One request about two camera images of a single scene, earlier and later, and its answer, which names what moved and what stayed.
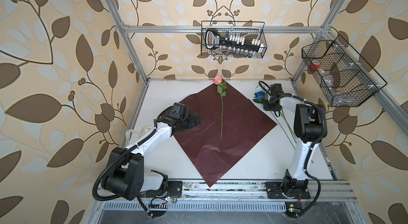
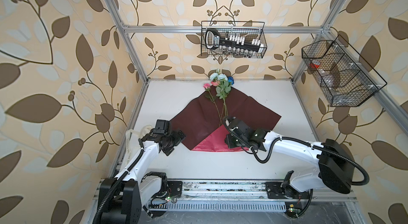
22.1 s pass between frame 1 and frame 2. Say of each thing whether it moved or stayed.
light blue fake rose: moved
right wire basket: stayed
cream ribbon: stayed
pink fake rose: moved
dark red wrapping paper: moved
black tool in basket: stayed
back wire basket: stayed
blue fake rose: moved
